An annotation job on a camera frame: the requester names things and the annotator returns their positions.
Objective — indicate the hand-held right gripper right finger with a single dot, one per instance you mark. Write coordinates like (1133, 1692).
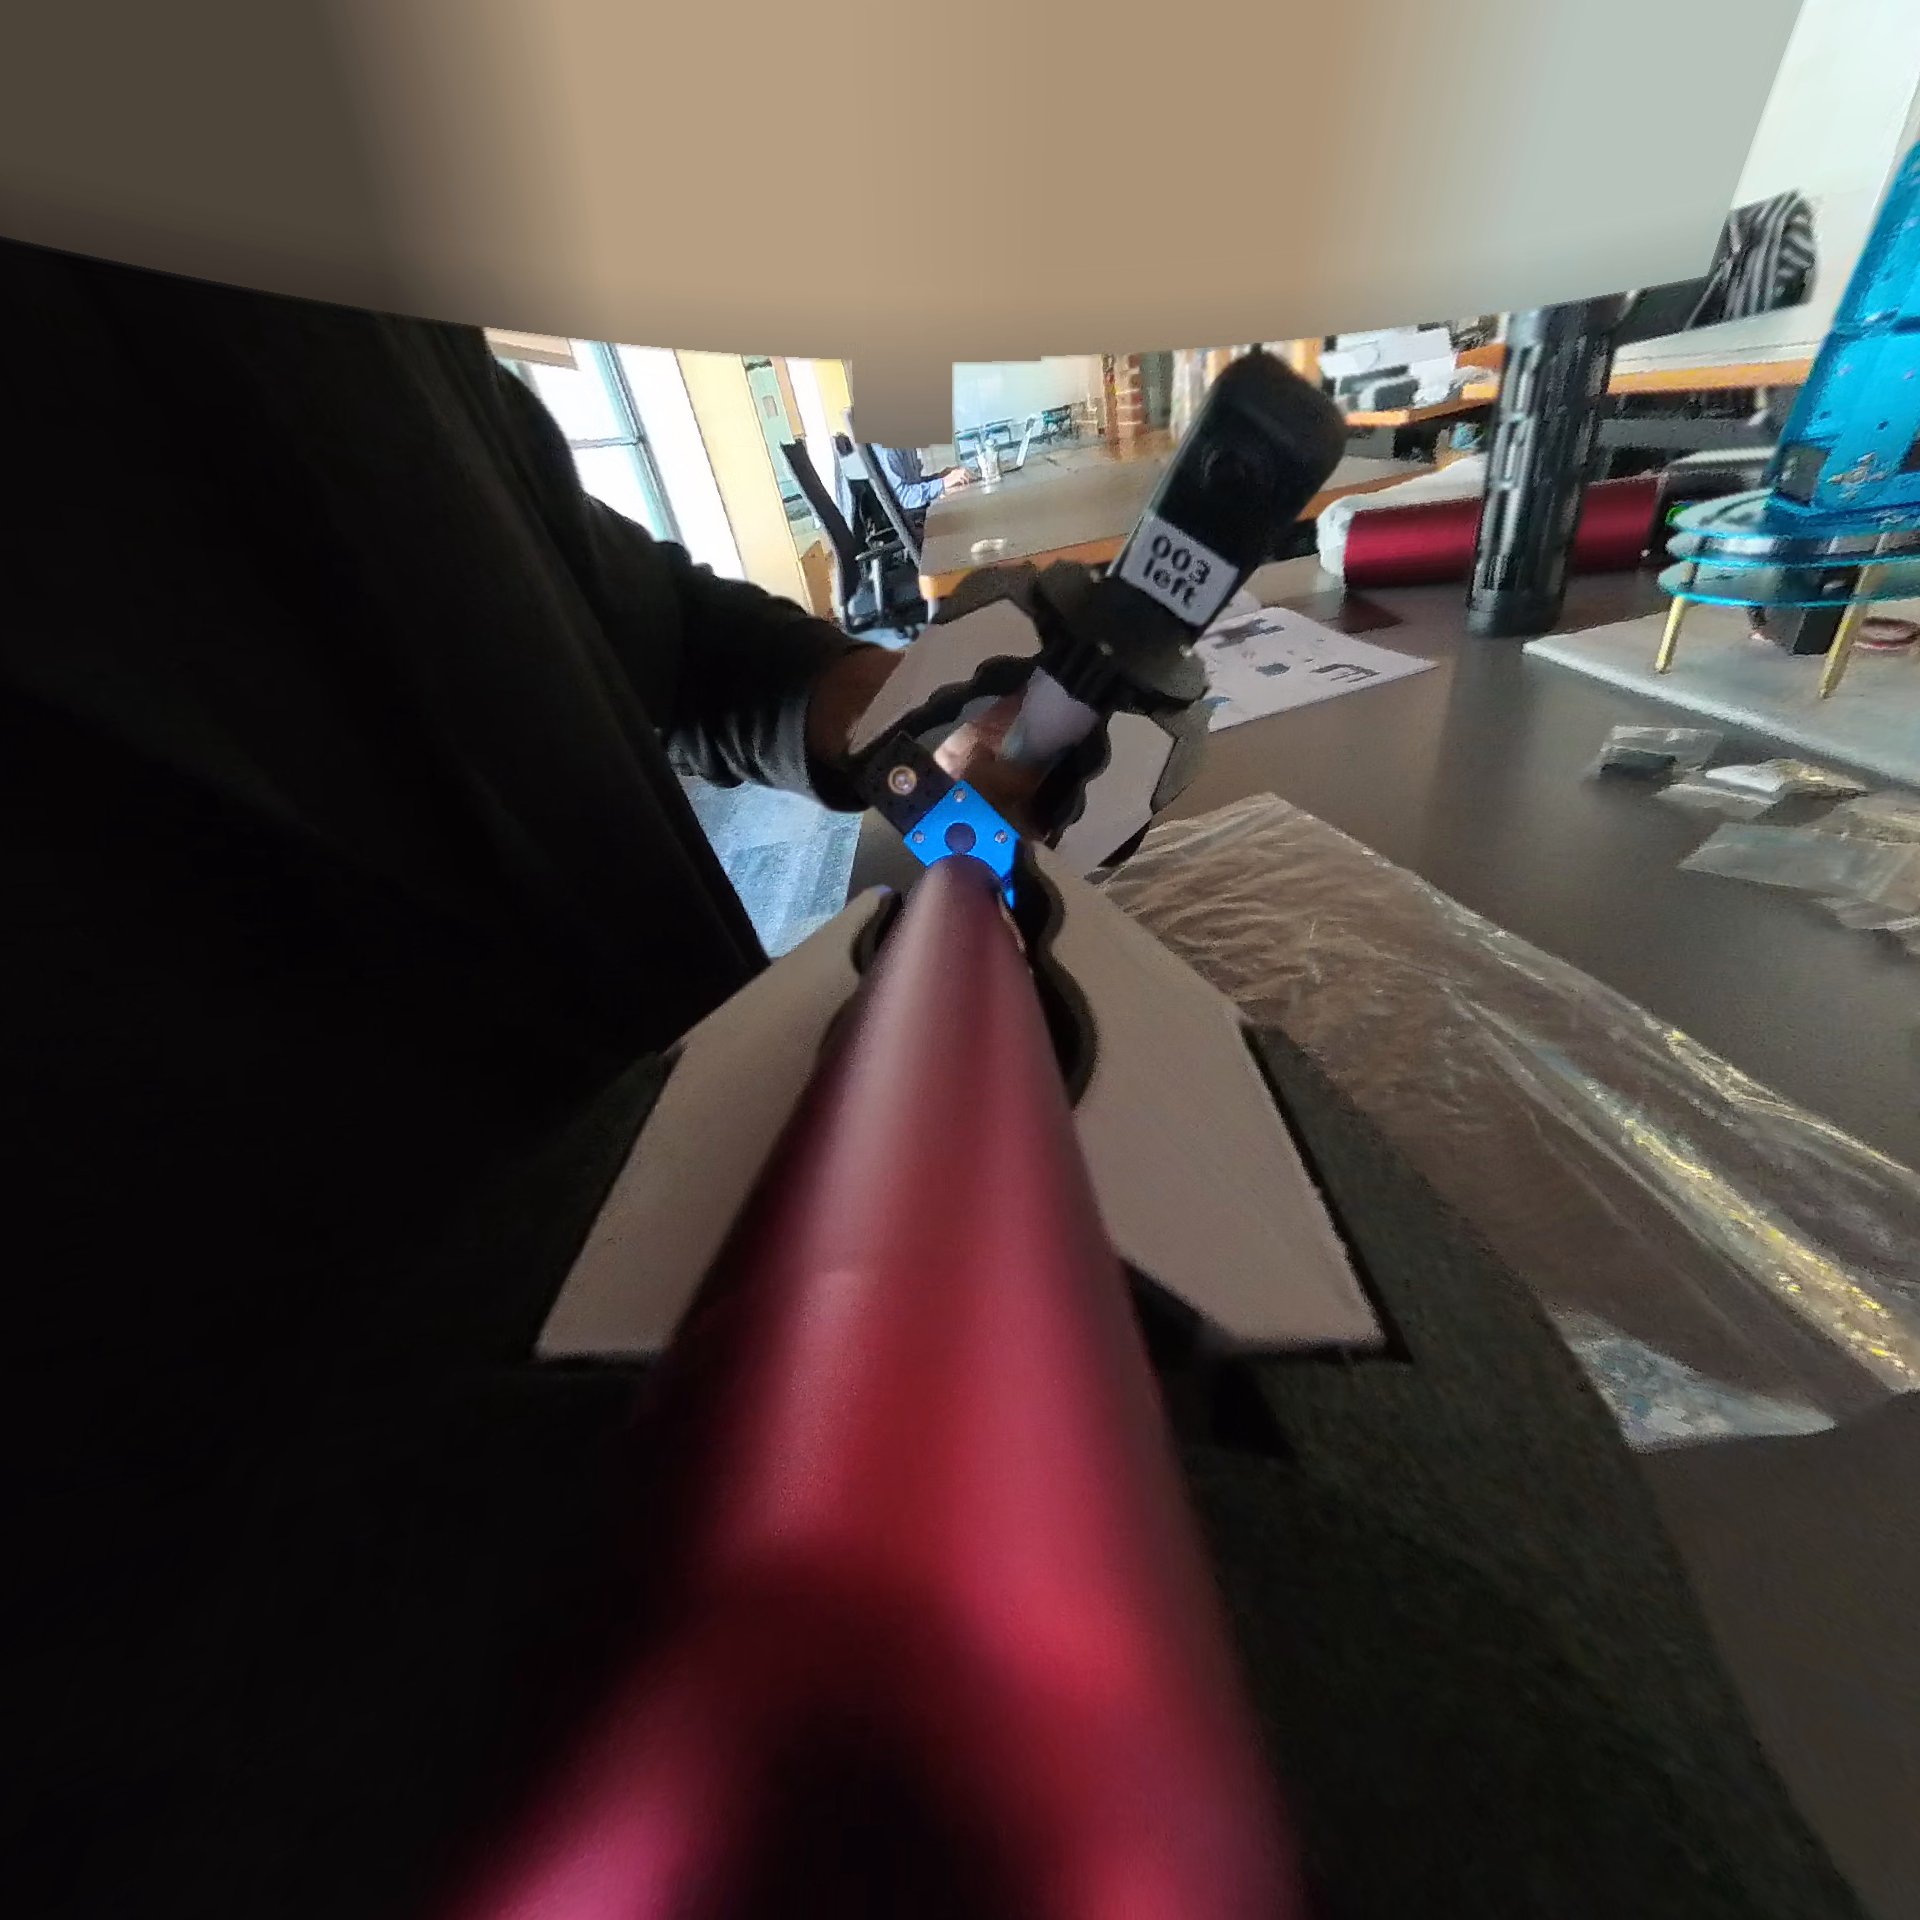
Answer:
(1198, 1198)

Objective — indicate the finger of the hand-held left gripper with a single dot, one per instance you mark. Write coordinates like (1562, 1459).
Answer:
(1148, 780)
(900, 720)

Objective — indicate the white crumpled wrap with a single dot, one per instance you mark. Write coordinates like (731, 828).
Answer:
(1393, 481)

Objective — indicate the white foam sheet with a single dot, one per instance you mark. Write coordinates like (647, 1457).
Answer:
(1695, 675)

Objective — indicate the open instruction manual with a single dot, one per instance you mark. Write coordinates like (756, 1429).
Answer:
(1291, 667)

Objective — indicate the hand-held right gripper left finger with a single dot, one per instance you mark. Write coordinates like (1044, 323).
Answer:
(703, 1169)

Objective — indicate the person's left forearm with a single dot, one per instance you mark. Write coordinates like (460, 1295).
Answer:
(691, 645)

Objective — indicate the red metal tube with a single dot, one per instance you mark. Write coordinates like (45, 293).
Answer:
(1409, 540)

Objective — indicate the blue robot arm base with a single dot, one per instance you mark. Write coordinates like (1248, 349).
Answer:
(1845, 390)

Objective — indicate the black office chair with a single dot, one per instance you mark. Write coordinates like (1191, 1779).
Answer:
(878, 555)

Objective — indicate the large clear plastic bag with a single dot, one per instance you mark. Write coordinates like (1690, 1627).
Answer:
(1499, 1048)

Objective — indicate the red screwdriver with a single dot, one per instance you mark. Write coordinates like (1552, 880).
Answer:
(930, 1425)

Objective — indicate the pile of small screw bags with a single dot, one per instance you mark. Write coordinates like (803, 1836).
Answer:
(1770, 853)

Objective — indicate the black cylinder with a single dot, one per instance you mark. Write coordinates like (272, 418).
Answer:
(1537, 480)

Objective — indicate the large window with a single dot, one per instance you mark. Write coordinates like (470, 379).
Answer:
(615, 435)

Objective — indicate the blue bracket with black servo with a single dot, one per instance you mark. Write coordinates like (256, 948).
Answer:
(959, 840)

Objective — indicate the person's dark clothing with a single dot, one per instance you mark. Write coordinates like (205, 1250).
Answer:
(301, 1048)

